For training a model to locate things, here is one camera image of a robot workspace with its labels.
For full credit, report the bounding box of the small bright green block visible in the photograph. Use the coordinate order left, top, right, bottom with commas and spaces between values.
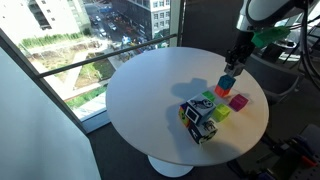
201, 90, 217, 104

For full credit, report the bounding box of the white table pedestal base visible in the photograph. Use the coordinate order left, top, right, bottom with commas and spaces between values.
147, 154, 195, 179

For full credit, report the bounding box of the black pegboard table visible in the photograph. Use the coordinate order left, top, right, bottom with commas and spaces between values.
288, 159, 320, 180

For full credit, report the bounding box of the metal window handrail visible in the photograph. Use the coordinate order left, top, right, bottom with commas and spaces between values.
36, 33, 178, 80

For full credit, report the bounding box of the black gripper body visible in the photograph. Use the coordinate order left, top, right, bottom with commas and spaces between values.
225, 31, 257, 68

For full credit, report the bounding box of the orange handled bar clamp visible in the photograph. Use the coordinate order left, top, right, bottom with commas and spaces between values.
271, 134, 318, 169

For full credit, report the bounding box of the whale print patterned cube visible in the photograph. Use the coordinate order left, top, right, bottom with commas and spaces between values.
185, 93, 217, 127

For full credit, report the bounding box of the multicolour patterned cube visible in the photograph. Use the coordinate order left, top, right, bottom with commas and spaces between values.
178, 102, 192, 128

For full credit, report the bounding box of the magenta pink block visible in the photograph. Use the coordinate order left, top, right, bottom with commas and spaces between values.
228, 93, 250, 113

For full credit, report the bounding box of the lime green block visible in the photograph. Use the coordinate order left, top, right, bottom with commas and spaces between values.
211, 103, 232, 123

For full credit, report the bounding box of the grey swivel chair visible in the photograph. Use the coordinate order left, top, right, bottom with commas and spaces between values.
244, 43, 303, 106

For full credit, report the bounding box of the orange block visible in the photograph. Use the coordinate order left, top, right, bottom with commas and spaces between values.
214, 84, 232, 98

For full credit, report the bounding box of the blue block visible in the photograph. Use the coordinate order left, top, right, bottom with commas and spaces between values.
218, 74, 237, 91

